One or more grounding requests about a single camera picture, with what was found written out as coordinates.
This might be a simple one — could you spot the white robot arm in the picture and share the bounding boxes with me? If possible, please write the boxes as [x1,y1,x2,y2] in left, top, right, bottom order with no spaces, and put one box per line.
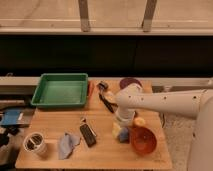
[115,78,213,171]

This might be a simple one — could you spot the yellow apple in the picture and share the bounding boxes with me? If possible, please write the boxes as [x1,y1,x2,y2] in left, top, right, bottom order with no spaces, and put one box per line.
[133,117,146,127]

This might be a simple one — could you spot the blue sponge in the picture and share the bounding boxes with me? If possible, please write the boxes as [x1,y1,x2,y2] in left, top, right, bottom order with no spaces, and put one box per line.
[118,127,129,143]

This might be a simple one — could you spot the blue box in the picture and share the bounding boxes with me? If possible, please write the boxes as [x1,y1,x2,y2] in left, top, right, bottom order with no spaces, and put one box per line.
[0,109,23,126]

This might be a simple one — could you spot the orange carrot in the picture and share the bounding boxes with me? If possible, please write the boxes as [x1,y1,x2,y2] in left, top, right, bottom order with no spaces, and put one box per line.
[87,81,94,99]

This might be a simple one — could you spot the blue grey cloth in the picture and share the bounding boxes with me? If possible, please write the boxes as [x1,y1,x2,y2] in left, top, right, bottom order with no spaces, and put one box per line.
[58,133,81,160]

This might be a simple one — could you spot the green plastic tray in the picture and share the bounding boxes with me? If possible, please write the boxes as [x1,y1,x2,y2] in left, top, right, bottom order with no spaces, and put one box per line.
[31,73,88,108]

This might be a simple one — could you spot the black remote control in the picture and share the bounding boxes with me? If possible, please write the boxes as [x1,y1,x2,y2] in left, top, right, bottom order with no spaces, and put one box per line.
[80,124,96,147]

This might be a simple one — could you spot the purple bowl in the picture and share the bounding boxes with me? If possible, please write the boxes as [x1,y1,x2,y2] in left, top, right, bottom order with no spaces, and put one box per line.
[119,77,141,89]

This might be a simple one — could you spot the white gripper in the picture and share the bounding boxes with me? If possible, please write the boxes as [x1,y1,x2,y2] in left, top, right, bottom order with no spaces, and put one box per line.
[112,108,135,139]

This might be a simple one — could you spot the orange bowl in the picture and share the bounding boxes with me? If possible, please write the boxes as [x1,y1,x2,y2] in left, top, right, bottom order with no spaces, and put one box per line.
[130,127,157,156]

